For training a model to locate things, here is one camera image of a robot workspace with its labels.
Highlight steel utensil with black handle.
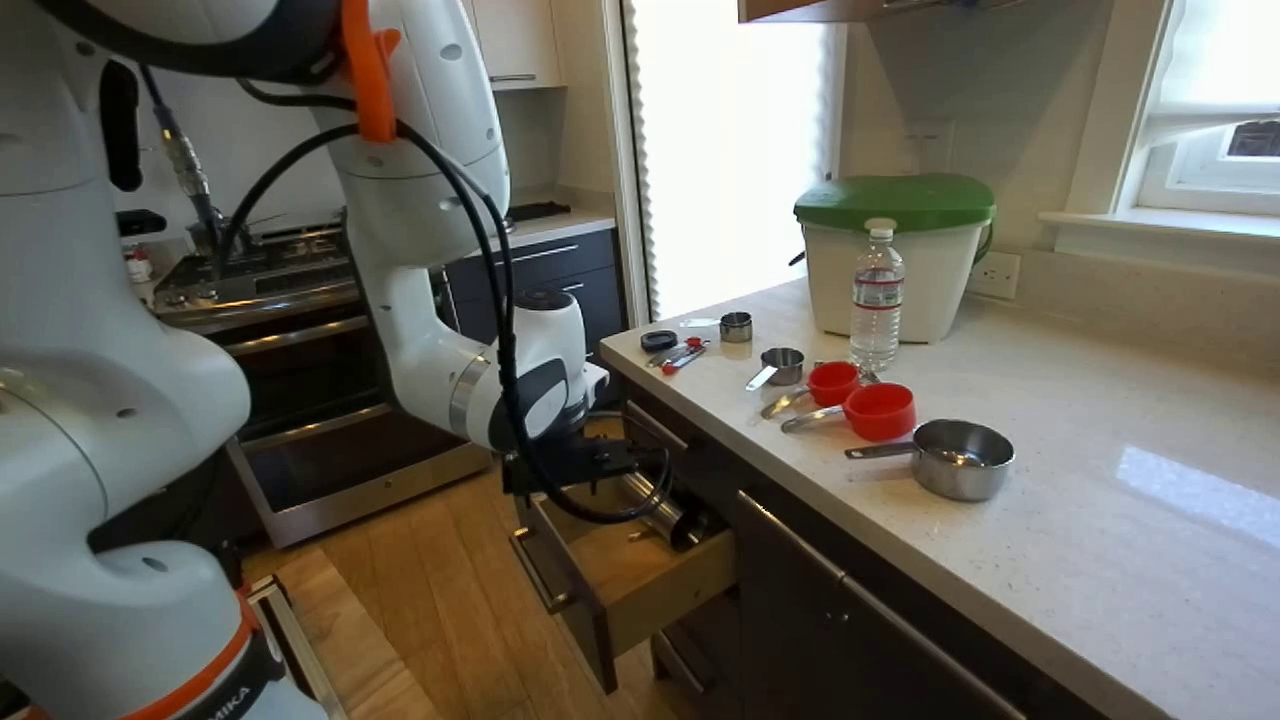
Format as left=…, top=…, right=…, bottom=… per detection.
left=611, top=465, right=707, bottom=551

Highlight large steel measuring cup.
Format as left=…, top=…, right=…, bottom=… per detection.
left=838, top=417, right=1020, bottom=507

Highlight black steel oven range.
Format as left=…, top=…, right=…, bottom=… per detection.
left=143, top=226, right=495, bottom=551

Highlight white framed window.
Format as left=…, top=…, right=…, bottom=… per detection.
left=1125, top=0, right=1280, bottom=226

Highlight large red measuring cup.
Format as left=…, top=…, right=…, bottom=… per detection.
left=775, top=379, right=920, bottom=444

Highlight white upper cabinet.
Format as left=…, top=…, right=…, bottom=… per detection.
left=464, top=0, right=564, bottom=95

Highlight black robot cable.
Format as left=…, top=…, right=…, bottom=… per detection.
left=217, top=117, right=670, bottom=532

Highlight dark base cabinet with drawers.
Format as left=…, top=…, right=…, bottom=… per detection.
left=437, top=228, right=633, bottom=358

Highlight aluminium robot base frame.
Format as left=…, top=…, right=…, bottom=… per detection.
left=244, top=574, right=344, bottom=720

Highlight medium steel measuring cup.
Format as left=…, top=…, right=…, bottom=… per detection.
left=742, top=346, right=806, bottom=397

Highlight white glass door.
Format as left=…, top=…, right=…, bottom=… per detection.
left=618, top=0, right=851, bottom=329

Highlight clear plastic water bottle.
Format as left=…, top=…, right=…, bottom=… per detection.
left=848, top=215, right=913, bottom=377

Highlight white bin with green lid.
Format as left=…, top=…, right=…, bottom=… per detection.
left=792, top=172, right=1000, bottom=346

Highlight orange cable clip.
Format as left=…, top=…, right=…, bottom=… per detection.
left=336, top=0, right=404, bottom=146

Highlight white wall outlet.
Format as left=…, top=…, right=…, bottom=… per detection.
left=967, top=249, right=1028, bottom=303

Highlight dark grey cabinet door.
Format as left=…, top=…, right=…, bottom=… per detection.
left=733, top=482, right=1037, bottom=720

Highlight black hanging oven mitt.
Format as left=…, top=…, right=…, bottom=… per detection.
left=97, top=56, right=149, bottom=196

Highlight small red measuring cup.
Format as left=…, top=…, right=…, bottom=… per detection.
left=754, top=361, right=867, bottom=420

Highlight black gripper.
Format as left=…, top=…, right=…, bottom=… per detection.
left=495, top=426, right=648, bottom=528

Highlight small red-handled utensil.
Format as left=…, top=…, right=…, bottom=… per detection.
left=654, top=337, right=713, bottom=379

